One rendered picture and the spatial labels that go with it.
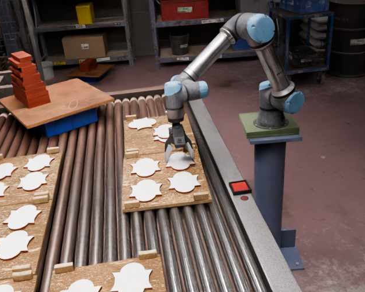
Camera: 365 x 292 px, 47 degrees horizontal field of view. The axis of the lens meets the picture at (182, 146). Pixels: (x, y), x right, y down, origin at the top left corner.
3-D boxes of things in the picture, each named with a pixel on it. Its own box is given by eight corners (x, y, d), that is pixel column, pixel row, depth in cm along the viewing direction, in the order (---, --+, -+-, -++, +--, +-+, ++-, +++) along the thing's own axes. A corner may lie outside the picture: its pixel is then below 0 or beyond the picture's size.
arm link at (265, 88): (272, 99, 230) (272, 75, 224) (288, 106, 219) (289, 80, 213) (254, 105, 226) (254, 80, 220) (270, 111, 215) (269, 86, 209)
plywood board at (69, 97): (77, 80, 273) (76, 77, 273) (115, 101, 237) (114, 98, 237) (-2, 102, 248) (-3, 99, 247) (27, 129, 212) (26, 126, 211)
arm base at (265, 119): (281, 116, 234) (281, 98, 230) (288, 126, 220) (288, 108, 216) (254, 119, 234) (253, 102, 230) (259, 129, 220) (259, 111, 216)
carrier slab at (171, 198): (197, 152, 201) (197, 149, 200) (212, 202, 165) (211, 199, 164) (124, 160, 199) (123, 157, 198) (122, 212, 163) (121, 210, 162)
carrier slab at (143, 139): (186, 115, 238) (186, 113, 237) (197, 150, 202) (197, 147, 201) (124, 123, 235) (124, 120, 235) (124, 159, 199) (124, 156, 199)
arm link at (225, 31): (234, 4, 199) (163, 79, 195) (247, 6, 189) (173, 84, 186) (246, 23, 205) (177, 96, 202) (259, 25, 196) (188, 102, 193)
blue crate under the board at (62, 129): (76, 106, 262) (73, 90, 257) (99, 121, 239) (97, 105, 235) (27, 121, 246) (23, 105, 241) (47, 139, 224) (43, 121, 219)
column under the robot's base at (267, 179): (288, 228, 287) (296, 110, 245) (304, 269, 253) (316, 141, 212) (232, 232, 287) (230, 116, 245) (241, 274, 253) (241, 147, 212)
